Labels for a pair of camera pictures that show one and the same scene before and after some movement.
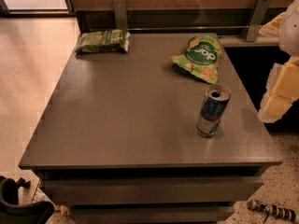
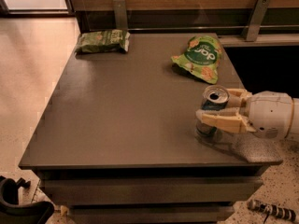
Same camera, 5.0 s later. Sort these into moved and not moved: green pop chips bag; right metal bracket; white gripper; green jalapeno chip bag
Moved: white gripper
Not moved: right metal bracket; green jalapeno chip bag; green pop chips bag
